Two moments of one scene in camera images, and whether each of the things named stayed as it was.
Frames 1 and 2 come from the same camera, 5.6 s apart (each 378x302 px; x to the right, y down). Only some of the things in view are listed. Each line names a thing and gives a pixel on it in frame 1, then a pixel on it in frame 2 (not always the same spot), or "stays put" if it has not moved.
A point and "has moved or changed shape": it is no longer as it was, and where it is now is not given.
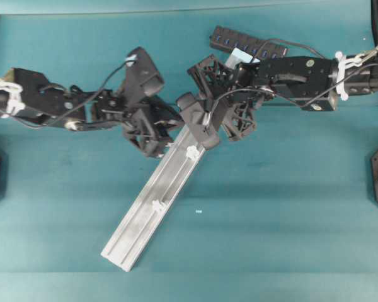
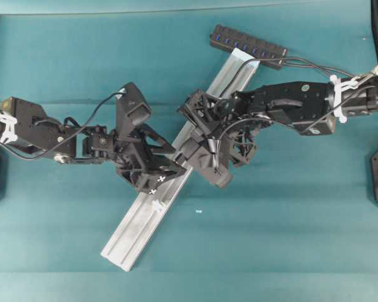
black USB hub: x=255 y=47 stays put
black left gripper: x=113 y=106 → x=101 y=145
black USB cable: x=281 y=97 has moved or changed shape
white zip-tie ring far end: x=158 y=206 stays put
